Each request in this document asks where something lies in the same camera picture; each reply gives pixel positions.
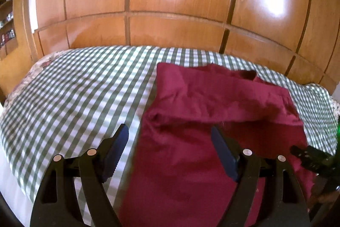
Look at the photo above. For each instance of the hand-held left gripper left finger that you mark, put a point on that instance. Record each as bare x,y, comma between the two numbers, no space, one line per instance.
114,155

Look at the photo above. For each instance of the wooden door frame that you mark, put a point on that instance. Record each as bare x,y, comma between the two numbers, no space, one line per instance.
22,17

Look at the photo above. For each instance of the green checked blanket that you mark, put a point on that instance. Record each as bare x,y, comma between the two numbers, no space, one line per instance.
79,91

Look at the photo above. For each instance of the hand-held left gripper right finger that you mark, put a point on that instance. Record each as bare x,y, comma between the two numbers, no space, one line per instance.
224,152

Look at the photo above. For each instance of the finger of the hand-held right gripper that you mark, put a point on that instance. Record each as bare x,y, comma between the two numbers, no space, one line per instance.
308,157

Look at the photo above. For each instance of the dark red garment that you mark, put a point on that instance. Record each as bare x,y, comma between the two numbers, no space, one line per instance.
186,150

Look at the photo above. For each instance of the wooden bookshelf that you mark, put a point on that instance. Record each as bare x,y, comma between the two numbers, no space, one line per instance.
6,22

